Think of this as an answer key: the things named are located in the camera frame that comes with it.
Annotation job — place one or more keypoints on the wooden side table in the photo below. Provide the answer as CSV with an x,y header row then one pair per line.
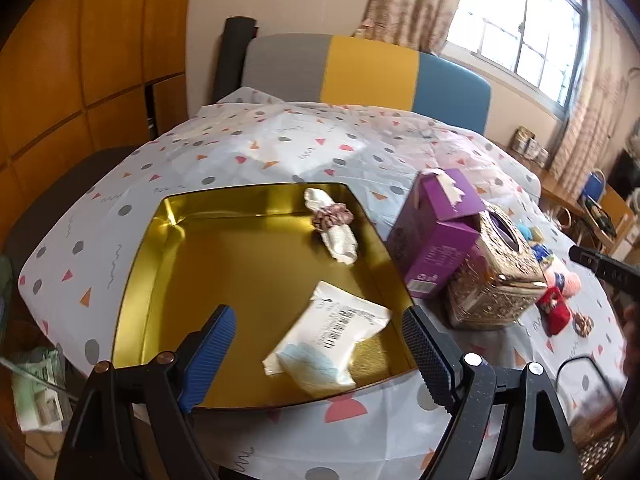
x,y
617,212

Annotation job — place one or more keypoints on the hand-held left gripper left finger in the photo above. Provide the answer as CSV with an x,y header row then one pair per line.
x,y
210,355

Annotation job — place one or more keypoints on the green paper packets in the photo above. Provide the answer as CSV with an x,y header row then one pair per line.
x,y
40,395

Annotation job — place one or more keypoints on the gold ornate tissue box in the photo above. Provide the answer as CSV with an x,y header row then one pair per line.
x,y
495,285

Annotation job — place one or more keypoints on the beige patterned curtain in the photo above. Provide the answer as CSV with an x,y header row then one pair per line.
x,y
600,100
410,0

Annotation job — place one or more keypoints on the grey yellow blue chair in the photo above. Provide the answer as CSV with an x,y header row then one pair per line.
x,y
370,70

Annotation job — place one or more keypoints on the blue metal chair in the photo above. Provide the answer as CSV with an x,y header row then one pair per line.
x,y
595,185

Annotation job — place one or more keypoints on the white cloth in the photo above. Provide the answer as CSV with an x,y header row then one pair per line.
x,y
342,247

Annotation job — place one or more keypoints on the brown scrunchie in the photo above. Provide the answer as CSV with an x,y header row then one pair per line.
x,y
332,216

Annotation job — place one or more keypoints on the window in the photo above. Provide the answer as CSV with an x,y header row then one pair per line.
x,y
520,25

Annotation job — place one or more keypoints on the purple cardboard box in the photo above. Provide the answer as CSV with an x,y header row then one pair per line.
x,y
435,250

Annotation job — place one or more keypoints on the dark upholstered chair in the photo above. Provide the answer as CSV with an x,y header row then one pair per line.
x,y
65,180

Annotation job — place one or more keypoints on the black rolled mat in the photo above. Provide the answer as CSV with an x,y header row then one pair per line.
x,y
232,60

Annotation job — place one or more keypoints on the gold metal tin tray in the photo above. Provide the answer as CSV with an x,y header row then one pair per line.
x,y
240,270

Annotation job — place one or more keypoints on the wooden wardrobe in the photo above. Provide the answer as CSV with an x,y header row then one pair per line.
x,y
90,50

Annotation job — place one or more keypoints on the white patterned tablecloth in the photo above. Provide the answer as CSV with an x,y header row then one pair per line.
x,y
300,145

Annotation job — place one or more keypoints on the white wet wipes packet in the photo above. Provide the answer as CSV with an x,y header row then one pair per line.
x,y
327,335

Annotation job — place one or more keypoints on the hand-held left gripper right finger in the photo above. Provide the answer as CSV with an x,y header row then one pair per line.
x,y
425,360

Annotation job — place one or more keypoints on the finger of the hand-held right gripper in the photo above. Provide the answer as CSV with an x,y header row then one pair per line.
x,y
607,270

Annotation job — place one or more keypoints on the woven wicker basket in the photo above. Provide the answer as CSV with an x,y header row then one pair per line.
x,y
600,452

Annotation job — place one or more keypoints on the glass side table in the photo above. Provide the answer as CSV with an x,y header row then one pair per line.
x,y
7,310

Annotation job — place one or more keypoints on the red and pink plush toy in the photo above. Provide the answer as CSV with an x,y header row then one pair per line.
x,y
556,305

